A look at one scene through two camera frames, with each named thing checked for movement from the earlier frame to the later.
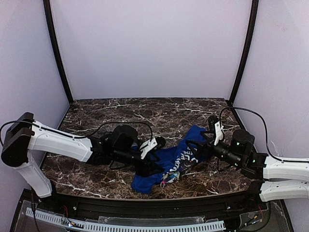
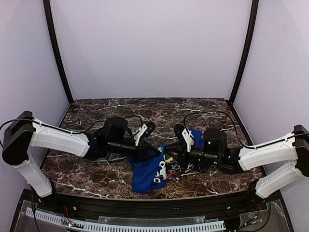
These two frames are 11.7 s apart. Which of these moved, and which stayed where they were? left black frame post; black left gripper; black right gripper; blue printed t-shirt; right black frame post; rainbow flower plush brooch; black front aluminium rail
Moved: blue printed t-shirt; black left gripper; rainbow flower plush brooch; black right gripper
Stayed: left black frame post; black front aluminium rail; right black frame post
